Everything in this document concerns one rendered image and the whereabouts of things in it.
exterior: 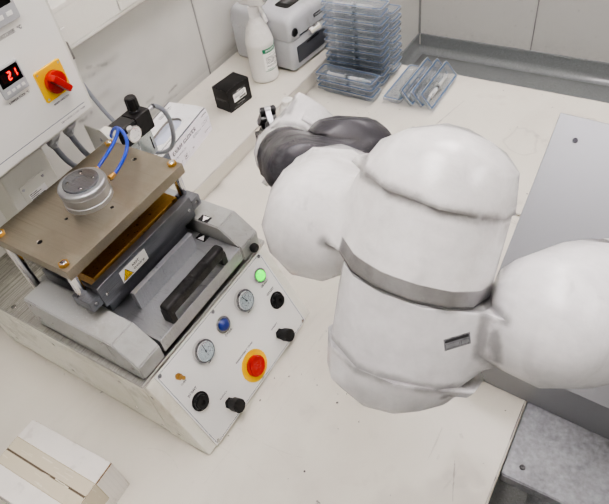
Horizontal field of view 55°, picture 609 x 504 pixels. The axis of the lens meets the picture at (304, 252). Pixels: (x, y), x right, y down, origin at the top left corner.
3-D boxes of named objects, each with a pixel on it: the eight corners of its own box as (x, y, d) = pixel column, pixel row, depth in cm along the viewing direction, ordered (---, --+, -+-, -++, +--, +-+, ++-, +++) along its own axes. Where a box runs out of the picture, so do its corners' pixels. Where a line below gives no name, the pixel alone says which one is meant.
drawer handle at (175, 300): (164, 320, 95) (157, 305, 93) (219, 258, 103) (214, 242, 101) (174, 325, 95) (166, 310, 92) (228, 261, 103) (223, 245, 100)
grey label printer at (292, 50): (236, 57, 187) (224, 4, 174) (275, 28, 197) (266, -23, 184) (297, 75, 175) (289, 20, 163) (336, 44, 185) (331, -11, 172)
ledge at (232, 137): (95, 190, 157) (89, 177, 153) (267, 39, 202) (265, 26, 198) (181, 222, 144) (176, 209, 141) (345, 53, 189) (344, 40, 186)
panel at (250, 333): (216, 446, 103) (153, 377, 94) (305, 320, 119) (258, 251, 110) (223, 448, 101) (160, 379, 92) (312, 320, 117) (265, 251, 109)
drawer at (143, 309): (46, 292, 108) (26, 264, 102) (127, 216, 120) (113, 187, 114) (167, 354, 95) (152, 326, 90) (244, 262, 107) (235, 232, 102)
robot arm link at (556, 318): (706, 278, 40) (570, 305, 29) (606, 471, 46) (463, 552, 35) (480, 182, 53) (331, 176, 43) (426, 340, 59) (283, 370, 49)
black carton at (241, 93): (216, 107, 168) (211, 86, 163) (237, 92, 173) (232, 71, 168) (231, 113, 165) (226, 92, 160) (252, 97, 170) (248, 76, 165)
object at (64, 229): (-7, 261, 103) (-48, 206, 93) (115, 157, 119) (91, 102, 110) (90, 310, 92) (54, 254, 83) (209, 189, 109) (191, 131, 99)
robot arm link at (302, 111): (264, 193, 85) (259, 186, 90) (347, 174, 86) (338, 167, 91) (244, 106, 81) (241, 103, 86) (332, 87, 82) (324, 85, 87)
